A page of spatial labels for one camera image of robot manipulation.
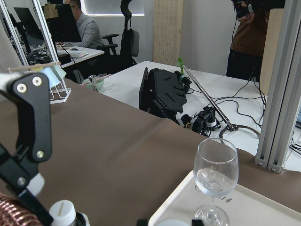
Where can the standing person brown shirt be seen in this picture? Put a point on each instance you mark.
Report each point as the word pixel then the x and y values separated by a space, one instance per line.
pixel 248 42

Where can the blue cup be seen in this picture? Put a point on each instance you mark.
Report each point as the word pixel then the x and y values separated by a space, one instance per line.
pixel 52 78

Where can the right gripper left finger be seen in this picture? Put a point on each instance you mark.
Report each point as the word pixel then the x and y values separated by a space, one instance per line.
pixel 142 222

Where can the clear wine glass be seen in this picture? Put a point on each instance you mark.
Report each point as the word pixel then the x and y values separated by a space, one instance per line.
pixel 215 172

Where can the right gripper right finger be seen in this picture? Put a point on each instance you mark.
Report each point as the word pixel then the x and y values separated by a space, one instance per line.
pixel 197 222

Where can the steel jigger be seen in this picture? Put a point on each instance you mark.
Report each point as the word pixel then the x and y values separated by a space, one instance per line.
pixel 92 79

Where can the black equipment stand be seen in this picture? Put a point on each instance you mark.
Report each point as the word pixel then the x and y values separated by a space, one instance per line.
pixel 163 93

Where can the aluminium frame post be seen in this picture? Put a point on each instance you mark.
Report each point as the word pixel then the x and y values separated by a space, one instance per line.
pixel 281 81

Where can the white cup rack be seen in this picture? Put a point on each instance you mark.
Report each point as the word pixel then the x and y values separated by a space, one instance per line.
pixel 59 93

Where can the black office chair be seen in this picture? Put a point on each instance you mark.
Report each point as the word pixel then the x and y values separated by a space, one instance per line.
pixel 113 62

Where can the cream rabbit tray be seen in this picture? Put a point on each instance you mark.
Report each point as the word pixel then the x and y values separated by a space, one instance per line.
pixel 243 207

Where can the tea bottle back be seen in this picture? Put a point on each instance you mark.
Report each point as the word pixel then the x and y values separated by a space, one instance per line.
pixel 64 214

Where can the green cup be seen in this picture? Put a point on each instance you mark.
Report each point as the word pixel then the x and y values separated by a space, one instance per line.
pixel 58 71

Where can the seated person grey shirt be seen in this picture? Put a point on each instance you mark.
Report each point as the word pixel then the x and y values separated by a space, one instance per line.
pixel 87 27

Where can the steel reacher grabber tool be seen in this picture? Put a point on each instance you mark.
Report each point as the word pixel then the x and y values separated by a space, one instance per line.
pixel 230 127

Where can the copper wire bottle basket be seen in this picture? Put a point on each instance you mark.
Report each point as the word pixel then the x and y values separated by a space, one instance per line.
pixel 13 213

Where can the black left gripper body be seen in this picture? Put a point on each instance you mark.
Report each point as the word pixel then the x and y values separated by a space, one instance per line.
pixel 30 94

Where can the mint bowl on desk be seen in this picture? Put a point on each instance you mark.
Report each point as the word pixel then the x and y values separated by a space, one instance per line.
pixel 98 84

